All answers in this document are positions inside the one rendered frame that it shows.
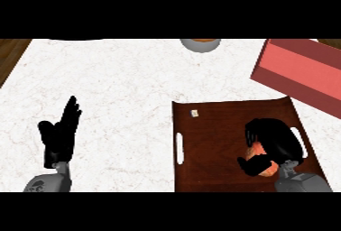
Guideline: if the grey bowl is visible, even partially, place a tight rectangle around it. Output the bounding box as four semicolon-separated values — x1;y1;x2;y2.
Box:
179;38;223;54

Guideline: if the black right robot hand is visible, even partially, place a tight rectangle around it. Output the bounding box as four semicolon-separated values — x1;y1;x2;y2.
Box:
237;117;308;178

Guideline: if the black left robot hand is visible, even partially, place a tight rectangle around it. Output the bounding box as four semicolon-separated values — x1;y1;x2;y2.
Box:
37;95;85;170

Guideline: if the dark brown wooden tray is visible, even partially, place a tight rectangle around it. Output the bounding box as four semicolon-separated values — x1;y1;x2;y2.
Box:
170;96;334;193

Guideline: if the orange squash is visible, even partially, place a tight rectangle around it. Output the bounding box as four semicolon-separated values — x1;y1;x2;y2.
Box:
244;141;281;178

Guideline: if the red cardboard box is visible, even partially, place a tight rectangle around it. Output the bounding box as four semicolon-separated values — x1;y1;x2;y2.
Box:
250;38;341;120

